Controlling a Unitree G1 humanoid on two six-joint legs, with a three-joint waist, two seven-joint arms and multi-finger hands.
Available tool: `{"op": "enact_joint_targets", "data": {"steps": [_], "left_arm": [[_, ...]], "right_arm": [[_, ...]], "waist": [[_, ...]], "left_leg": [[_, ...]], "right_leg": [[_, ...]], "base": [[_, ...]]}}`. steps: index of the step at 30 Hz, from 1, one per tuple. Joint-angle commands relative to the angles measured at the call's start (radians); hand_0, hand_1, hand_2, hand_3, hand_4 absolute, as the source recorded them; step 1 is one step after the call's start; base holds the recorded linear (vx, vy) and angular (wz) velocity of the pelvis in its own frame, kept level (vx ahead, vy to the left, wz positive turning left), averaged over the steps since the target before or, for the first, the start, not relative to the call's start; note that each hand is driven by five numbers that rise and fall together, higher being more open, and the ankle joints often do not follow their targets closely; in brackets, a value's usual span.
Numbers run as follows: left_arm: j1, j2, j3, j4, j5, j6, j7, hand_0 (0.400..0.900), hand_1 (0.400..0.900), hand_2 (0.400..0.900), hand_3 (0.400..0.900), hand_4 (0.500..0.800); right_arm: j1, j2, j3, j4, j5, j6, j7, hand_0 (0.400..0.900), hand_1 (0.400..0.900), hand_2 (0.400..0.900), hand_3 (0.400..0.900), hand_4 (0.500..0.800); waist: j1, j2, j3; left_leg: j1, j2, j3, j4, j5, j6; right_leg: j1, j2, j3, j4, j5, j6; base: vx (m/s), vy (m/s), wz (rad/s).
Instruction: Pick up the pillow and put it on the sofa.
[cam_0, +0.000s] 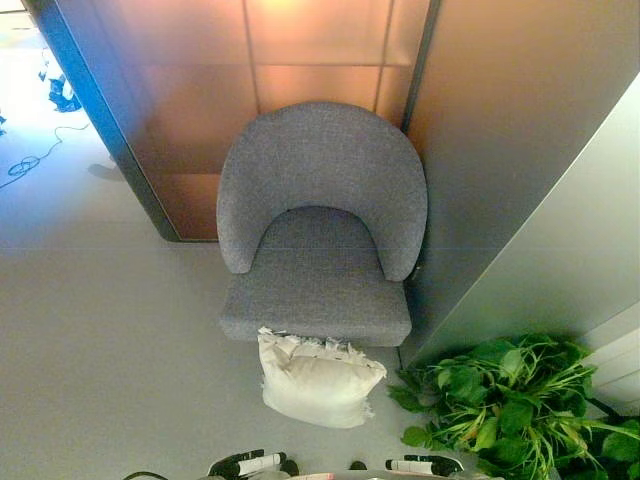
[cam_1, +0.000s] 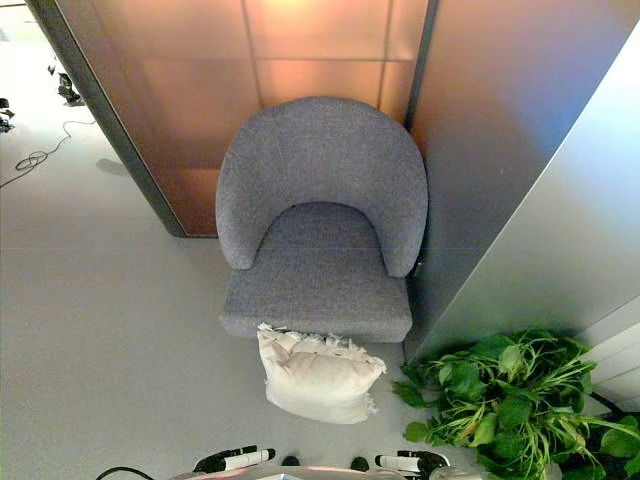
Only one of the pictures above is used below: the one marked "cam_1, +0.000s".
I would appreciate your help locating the black left robot foot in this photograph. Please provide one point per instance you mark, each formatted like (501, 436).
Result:
(290, 460)

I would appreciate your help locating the green leafy potted plant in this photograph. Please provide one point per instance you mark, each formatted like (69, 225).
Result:
(510, 405)

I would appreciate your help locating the black robot foot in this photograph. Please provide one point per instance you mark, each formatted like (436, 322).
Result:
(359, 463)
(290, 460)

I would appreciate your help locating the white fringed pillow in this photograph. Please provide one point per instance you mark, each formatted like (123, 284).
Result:
(315, 380)

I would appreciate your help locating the black tripod base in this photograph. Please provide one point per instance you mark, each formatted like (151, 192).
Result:
(67, 90)

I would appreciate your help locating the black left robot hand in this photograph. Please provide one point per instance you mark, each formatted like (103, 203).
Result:
(235, 457)

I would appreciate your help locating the grey fabric armchair sofa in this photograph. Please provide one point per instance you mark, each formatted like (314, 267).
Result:
(320, 260)

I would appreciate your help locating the black right robot foot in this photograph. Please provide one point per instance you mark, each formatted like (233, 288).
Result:
(359, 463)

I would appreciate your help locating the dark metal partition frame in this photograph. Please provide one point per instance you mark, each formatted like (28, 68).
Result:
(110, 120)

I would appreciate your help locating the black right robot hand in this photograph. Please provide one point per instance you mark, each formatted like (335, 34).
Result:
(410, 461)

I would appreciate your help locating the black equipment stand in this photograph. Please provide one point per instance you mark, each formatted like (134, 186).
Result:
(5, 115)

